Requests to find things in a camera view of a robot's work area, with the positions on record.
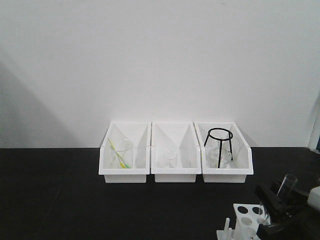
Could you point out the clear glass flask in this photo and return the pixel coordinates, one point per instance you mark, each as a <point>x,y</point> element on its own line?
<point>219,158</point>

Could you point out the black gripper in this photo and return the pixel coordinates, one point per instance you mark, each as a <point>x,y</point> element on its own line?
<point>288,222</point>

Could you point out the white storage bin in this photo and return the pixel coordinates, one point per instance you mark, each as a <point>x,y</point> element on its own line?
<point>180,137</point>
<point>241,166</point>
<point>125,152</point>

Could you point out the left white storage bin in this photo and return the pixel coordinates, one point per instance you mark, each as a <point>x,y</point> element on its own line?
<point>125,152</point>

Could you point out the white test tube rack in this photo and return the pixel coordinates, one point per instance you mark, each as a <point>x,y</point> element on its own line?
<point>248,219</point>

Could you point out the middle white storage bin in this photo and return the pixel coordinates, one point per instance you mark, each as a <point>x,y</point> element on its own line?
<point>180,137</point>

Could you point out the clear glass beaker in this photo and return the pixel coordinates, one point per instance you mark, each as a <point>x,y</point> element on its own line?
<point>123,152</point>

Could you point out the black wire tripod stand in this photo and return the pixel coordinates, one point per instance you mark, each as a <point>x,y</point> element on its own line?
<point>218,137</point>

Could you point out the clear glass test tube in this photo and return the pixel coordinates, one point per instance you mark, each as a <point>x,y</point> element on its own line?
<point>282,193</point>

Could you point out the blue pegboard drying rack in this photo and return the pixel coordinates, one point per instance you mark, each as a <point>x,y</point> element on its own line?
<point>318,145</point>

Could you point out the right white storage bin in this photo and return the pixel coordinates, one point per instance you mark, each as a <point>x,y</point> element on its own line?
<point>241,166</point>

